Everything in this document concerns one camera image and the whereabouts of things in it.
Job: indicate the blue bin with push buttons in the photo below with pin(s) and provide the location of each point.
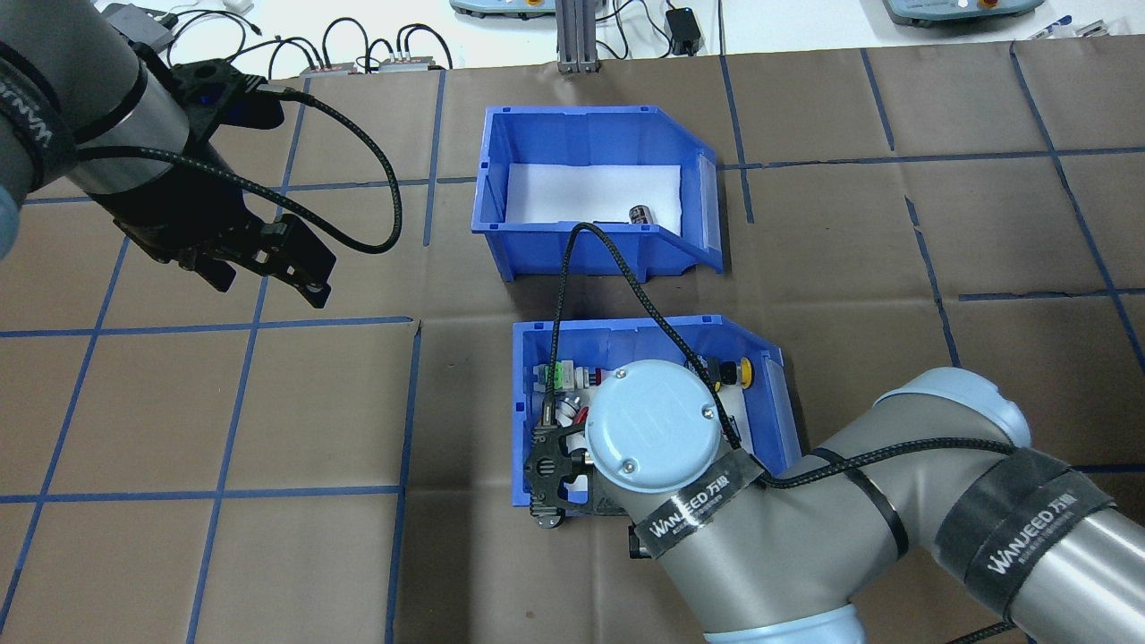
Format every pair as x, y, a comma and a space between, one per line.
590, 331

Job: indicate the grey blue teach pendant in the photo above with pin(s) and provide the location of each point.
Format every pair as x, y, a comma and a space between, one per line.
962, 9
501, 7

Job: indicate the small white printed box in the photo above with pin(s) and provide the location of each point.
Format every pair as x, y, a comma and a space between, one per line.
1105, 26

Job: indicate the blue bin with batteries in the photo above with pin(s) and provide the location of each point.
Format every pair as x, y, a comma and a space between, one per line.
581, 125

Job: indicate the aluminium frame post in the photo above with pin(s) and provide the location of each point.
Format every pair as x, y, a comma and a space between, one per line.
579, 36

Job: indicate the white foam bin liner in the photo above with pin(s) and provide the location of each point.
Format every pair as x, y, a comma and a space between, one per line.
572, 192
732, 416

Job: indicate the yellow push button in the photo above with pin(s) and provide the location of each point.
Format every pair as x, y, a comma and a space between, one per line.
735, 373

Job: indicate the black power adapter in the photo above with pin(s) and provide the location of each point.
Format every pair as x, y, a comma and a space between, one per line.
684, 31

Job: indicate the red button with green block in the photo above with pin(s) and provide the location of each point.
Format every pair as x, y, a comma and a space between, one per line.
556, 376

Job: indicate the small grey usb hub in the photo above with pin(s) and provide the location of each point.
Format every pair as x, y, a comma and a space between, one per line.
329, 67
409, 62

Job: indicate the black box device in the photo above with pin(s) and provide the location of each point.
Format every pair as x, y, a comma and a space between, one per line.
143, 27

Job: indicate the black silver cylindrical battery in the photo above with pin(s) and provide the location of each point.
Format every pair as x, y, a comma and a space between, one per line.
640, 215

